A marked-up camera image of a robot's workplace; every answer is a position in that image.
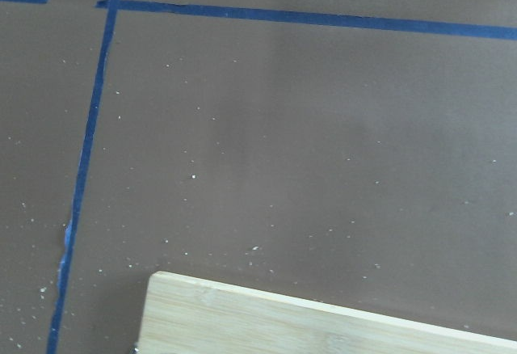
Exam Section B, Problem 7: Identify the wooden cutting board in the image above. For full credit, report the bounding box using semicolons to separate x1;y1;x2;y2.
137;272;516;353

